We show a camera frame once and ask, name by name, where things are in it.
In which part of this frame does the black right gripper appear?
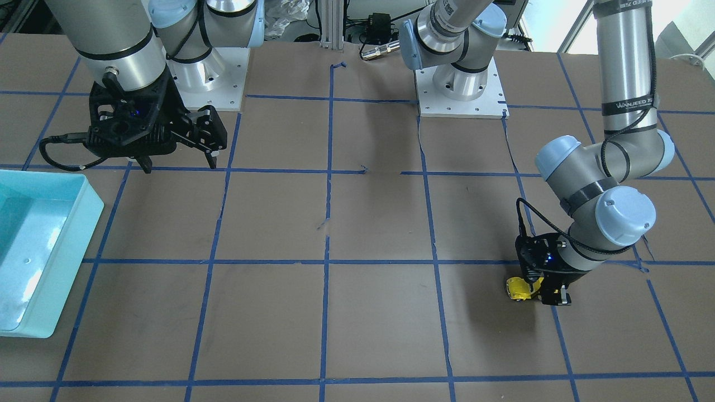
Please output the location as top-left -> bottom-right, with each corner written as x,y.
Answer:
84,70 -> 228,174

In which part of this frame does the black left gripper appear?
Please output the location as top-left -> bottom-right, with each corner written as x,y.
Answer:
515,232 -> 587,306

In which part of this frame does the yellow beetle toy car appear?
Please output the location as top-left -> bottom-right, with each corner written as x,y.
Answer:
506,277 -> 545,302

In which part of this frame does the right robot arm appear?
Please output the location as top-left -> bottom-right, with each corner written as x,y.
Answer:
39,1 -> 265,173

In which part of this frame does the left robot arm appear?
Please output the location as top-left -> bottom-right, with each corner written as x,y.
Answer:
398,1 -> 675,305

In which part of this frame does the turquoise plastic bin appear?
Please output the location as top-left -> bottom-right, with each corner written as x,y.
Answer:
1,170 -> 104,338

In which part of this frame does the silver cylindrical connector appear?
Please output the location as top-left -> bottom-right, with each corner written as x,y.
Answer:
359,40 -> 400,61

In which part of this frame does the black power adapter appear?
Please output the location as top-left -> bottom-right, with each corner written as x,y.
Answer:
365,13 -> 392,43

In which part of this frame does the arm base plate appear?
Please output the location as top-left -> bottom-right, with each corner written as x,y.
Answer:
168,47 -> 250,112
414,59 -> 510,119

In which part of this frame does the aluminium frame post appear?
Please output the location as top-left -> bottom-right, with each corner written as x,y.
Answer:
316,0 -> 346,52

